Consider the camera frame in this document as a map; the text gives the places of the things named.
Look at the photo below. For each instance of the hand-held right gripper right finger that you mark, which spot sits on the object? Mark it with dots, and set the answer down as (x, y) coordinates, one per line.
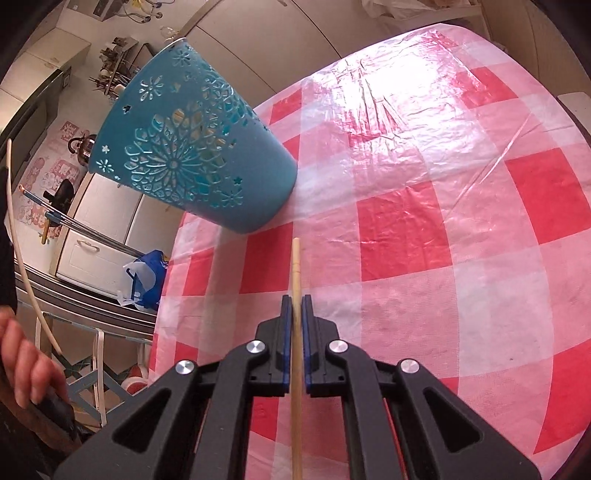
(307, 332)

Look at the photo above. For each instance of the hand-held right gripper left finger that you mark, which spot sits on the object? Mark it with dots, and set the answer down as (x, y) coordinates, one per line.
(286, 332)

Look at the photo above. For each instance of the wooden chopstick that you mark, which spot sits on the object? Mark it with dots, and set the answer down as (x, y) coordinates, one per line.
(296, 267)

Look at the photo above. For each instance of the teal floral utensil holder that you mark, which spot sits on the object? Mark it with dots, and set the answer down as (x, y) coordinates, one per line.
(194, 138)

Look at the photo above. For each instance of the person's left hand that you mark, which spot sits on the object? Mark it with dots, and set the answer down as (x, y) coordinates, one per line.
(27, 360)

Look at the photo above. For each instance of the red and white basin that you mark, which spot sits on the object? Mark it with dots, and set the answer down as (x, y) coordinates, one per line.
(136, 383)

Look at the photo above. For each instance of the blue plastic bag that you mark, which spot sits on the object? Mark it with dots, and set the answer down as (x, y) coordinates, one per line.
(152, 272)

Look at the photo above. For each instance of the red white checkered tablecloth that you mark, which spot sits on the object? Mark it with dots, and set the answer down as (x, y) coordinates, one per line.
(438, 207)

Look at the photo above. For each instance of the black pot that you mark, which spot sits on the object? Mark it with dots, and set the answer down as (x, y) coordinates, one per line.
(62, 191)

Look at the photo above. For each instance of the metal kettle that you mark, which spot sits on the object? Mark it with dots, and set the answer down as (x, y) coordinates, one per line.
(83, 150)

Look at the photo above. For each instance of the range hood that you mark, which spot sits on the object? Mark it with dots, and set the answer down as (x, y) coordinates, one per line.
(27, 120)

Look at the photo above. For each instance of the metal dish rack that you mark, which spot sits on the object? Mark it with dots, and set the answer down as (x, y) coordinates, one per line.
(120, 69)

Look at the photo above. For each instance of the clear glass bottle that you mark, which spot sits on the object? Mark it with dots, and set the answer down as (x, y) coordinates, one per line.
(169, 34)

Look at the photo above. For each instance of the white shelving rack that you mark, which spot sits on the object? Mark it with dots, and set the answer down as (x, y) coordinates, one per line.
(461, 16)

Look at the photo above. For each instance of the white upper cabinets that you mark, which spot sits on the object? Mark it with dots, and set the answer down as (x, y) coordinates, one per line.
(51, 46)

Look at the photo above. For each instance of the white frame chair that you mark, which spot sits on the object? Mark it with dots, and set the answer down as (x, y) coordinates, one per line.
(99, 369)

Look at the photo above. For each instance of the metal door frame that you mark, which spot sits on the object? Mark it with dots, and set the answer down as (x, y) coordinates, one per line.
(83, 309)

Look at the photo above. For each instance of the pink wall decals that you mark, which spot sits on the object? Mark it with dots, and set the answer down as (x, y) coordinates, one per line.
(51, 170)

